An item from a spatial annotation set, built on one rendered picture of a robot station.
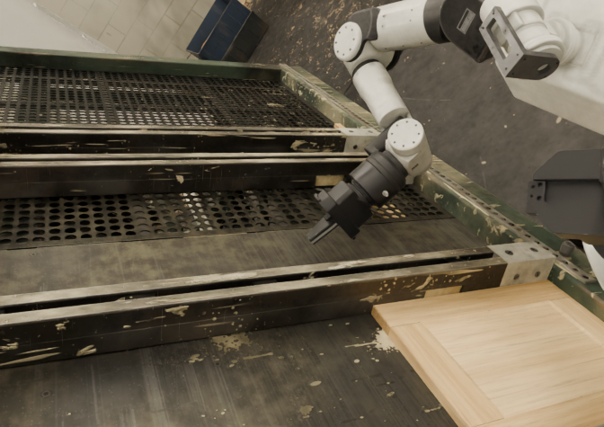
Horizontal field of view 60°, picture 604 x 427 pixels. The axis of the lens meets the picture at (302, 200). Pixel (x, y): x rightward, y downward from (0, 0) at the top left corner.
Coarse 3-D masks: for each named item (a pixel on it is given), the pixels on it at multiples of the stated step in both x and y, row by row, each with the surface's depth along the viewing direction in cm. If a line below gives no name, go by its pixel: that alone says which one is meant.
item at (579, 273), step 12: (312, 84) 206; (324, 96) 193; (348, 108) 182; (360, 120) 171; (432, 168) 141; (444, 180) 135; (468, 192) 129; (480, 204) 124; (492, 216) 120; (504, 216) 120; (516, 228) 115; (528, 240) 111; (552, 252) 107; (564, 264) 103; (576, 276) 100; (588, 276) 101
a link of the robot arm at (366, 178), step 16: (352, 176) 98; (368, 176) 96; (320, 192) 98; (336, 192) 98; (352, 192) 96; (368, 192) 96; (384, 192) 97; (336, 208) 96; (352, 208) 98; (368, 208) 99; (352, 224) 100
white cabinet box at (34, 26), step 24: (0, 0) 357; (24, 0) 364; (0, 24) 362; (24, 24) 368; (48, 24) 374; (48, 48) 380; (72, 48) 387; (96, 48) 394; (168, 120) 439; (192, 120) 448
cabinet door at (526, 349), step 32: (512, 288) 100; (544, 288) 101; (384, 320) 85; (416, 320) 86; (448, 320) 88; (480, 320) 89; (512, 320) 91; (544, 320) 92; (576, 320) 93; (416, 352) 79; (448, 352) 80; (480, 352) 82; (512, 352) 83; (544, 352) 84; (576, 352) 85; (448, 384) 74; (480, 384) 75; (512, 384) 76; (544, 384) 77; (576, 384) 78; (480, 416) 69; (512, 416) 70; (544, 416) 71; (576, 416) 72
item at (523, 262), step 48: (96, 288) 72; (144, 288) 74; (192, 288) 77; (240, 288) 77; (288, 288) 79; (336, 288) 83; (384, 288) 87; (432, 288) 92; (480, 288) 97; (0, 336) 64; (48, 336) 67; (96, 336) 70; (144, 336) 73; (192, 336) 76
